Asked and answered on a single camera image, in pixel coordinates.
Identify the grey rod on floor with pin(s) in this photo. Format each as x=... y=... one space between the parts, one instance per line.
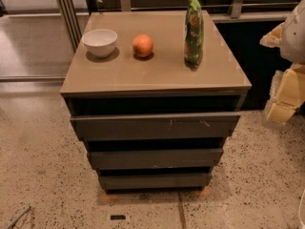
x=10 y=224

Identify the orange fruit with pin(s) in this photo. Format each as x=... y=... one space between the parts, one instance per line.
x=142 y=46

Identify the green chip bag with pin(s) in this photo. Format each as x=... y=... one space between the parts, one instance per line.
x=194 y=33

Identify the black floor marker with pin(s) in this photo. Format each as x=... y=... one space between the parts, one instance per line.
x=118 y=217

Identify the grey drawer cabinet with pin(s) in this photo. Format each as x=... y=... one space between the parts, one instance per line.
x=160 y=84

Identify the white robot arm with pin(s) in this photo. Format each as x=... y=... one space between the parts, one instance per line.
x=292 y=46

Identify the white ceramic bowl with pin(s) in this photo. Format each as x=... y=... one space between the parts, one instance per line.
x=100 y=43

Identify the grey drawer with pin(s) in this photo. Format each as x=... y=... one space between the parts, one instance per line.
x=155 y=159
x=155 y=181
x=154 y=126

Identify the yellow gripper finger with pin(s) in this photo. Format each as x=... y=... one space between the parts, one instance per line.
x=287 y=94
x=273 y=38

